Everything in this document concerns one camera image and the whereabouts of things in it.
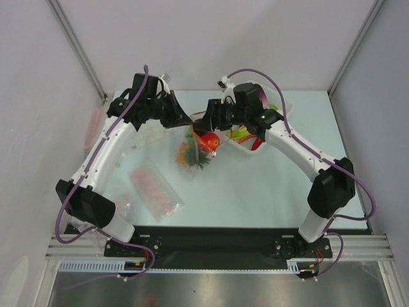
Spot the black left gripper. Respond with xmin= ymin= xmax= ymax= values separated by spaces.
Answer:
xmin=146 ymin=90 xmax=193 ymax=129

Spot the red toy apple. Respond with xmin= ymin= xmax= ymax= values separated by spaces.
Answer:
xmin=198 ymin=132 xmax=220 ymax=152

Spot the orange toy pineapple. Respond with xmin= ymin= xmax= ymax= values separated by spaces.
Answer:
xmin=175 ymin=141 xmax=212 ymax=170

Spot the clear red-zipper zip bag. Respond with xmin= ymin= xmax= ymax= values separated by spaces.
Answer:
xmin=174 ymin=125 xmax=233 ymax=180

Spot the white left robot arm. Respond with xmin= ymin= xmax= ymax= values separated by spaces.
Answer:
xmin=55 ymin=89 xmax=191 ymax=256

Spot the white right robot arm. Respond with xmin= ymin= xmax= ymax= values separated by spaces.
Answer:
xmin=193 ymin=99 xmax=355 ymax=256

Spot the clear cream-dotted zip bag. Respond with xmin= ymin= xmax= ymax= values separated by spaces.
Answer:
xmin=121 ymin=122 xmax=171 ymax=157

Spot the clear pink-dotted zip bag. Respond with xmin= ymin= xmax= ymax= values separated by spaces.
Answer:
xmin=128 ymin=161 xmax=184 ymax=223

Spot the clear red-patterned zip bag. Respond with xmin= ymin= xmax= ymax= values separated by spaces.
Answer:
xmin=114 ymin=193 xmax=134 ymax=221

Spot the green toy celery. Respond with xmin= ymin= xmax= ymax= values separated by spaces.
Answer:
xmin=231 ymin=126 xmax=255 ymax=143

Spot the red toy chili pepper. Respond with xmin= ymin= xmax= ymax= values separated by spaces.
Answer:
xmin=251 ymin=138 xmax=263 ymax=151

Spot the purple toy eggplant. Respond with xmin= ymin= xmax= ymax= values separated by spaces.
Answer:
xmin=258 ymin=85 xmax=269 ymax=109

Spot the white toy radish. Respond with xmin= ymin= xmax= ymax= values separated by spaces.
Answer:
xmin=270 ymin=105 xmax=284 ymax=117

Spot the white perforated plastic basket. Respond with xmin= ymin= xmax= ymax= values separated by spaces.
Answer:
xmin=225 ymin=80 xmax=283 ymax=156

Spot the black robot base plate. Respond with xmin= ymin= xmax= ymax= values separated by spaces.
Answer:
xmin=104 ymin=225 xmax=333 ymax=271

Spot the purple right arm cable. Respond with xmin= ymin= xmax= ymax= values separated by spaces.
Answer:
xmin=217 ymin=68 xmax=376 ymax=282

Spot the left aluminium frame post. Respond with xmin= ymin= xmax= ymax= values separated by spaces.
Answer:
xmin=45 ymin=0 xmax=107 ymax=102

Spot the aluminium frame post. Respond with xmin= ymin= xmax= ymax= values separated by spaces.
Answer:
xmin=327 ymin=0 xmax=386 ymax=99
xmin=45 ymin=0 xmax=107 ymax=102

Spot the slotted white cable duct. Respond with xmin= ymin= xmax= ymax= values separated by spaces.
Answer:
xmin=59 ymin=260 xmax=316 ymax=275

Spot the right aluminium frame post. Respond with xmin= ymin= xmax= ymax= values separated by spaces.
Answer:
xmin=327 ymin=0 xmax=386 ymax=99

